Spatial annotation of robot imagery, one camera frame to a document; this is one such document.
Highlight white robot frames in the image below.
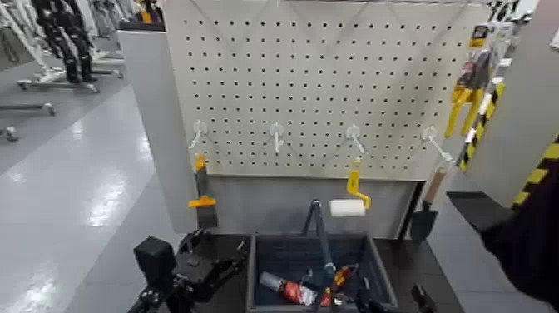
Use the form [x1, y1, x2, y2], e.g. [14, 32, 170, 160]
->
[87, 0, 137, 80]

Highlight yellow-handled white paint roller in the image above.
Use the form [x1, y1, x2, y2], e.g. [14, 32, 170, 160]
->
[329, 157, 372, 219]

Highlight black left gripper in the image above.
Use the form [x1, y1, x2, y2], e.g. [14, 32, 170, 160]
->
[174, 226, 249, 302]

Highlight white pegboard hook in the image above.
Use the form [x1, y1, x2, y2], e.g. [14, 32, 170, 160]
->
[269, 122, 286, 155]
[188, 120, 209, 151]
[345, 123, 369, 157]
[421, 126, 455, 165]

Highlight white perforated pegboard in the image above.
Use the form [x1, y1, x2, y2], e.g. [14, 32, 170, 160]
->
[162, 0, 492, 181]

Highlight yellow black product card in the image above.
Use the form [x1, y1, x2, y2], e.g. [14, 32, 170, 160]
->
[469, 23, 490, 49]

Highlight grey pillar with hazard tape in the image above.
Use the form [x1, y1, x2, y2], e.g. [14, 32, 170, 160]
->
[464, 0, 559, 209]

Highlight red yellow screwdriver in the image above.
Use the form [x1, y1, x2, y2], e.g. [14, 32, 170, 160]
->
[319, 264, 360, 308]

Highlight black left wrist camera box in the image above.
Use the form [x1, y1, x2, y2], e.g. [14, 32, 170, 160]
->
[133, 236, 177, 290]

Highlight dark grey crate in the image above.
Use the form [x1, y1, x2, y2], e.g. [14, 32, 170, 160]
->
[245, 232, 399, 313]

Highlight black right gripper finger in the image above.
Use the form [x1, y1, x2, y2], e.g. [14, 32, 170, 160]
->
[355, 279, 385, 313]
[411, 283, 438, 313]

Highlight grey wheeled stand leg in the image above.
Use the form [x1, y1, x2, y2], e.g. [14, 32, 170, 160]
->
[0, 102, 57, 117]

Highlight wooden-handled green trowel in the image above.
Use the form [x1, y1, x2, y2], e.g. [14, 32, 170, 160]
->
[408, 166, 448, 244]

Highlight orange-handled scraper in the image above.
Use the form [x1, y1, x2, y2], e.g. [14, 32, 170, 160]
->
[187, 152, 220, 230]

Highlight yellow black machine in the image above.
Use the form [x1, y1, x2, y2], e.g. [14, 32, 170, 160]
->
[135, 0, 166, 26]

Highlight black humanoid robot on stand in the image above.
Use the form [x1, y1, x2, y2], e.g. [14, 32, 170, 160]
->
[32, 0, 96, 85]

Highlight yellow-handled pliers in package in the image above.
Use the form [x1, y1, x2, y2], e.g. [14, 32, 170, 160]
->
[445, 50, 493, 139]

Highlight grey red spray can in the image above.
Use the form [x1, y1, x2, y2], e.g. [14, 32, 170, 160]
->
[259, 271, 319, 306]

